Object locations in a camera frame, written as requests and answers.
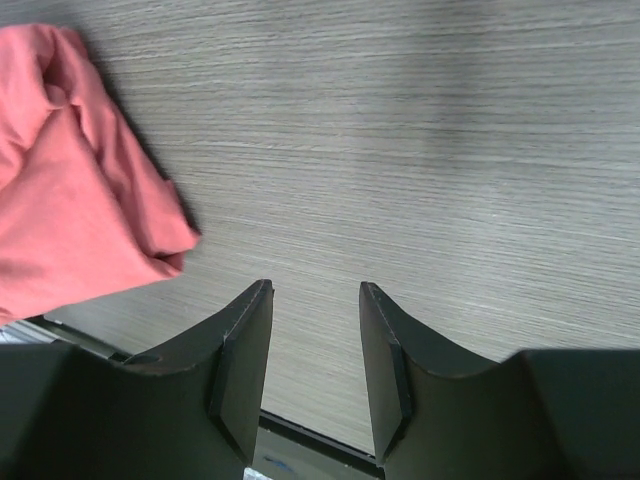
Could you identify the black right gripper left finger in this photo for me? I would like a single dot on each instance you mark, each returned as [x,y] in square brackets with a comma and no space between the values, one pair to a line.
[188,408]

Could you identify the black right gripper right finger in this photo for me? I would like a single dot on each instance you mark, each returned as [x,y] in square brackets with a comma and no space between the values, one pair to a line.
[440,411]

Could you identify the red t shirt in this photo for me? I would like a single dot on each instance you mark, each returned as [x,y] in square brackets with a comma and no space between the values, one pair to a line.
[84,212]

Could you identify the aluminium front frame rail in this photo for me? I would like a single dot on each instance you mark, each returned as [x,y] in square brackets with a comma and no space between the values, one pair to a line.
[284,449]

